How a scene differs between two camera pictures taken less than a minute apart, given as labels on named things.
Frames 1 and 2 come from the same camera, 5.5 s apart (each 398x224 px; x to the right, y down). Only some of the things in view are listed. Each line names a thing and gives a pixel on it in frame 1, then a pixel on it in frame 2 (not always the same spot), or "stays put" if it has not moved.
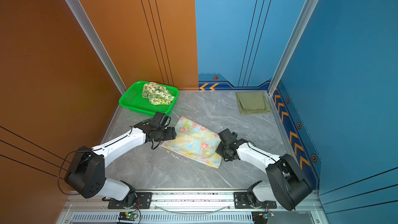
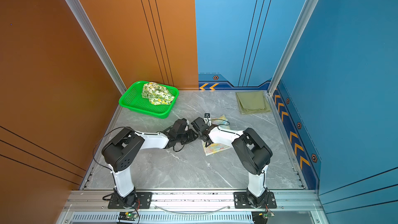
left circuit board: x=127 y=216 stays put
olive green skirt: x=251 y=102 stays put
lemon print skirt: x=157 y=94 stays put
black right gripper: x=217 y=151 to x=199 y=136
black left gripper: x=172 y=134 to x=193 y=137
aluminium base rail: x=88 y=208 stays put
